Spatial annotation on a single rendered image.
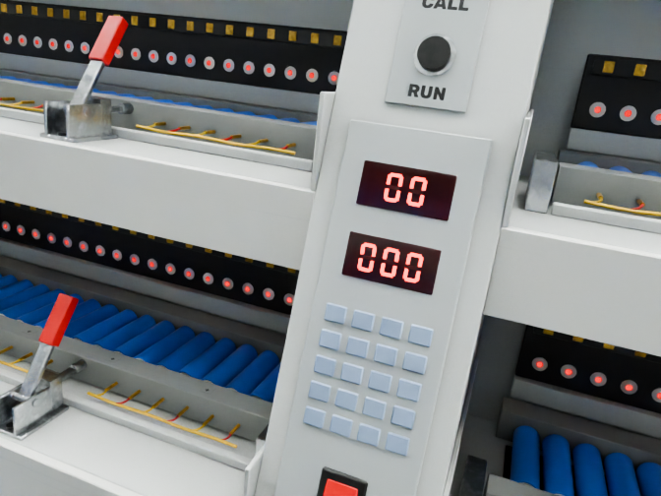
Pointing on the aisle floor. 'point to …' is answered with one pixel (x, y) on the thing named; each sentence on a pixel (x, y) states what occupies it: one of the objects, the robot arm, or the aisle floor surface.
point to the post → (345, 96)
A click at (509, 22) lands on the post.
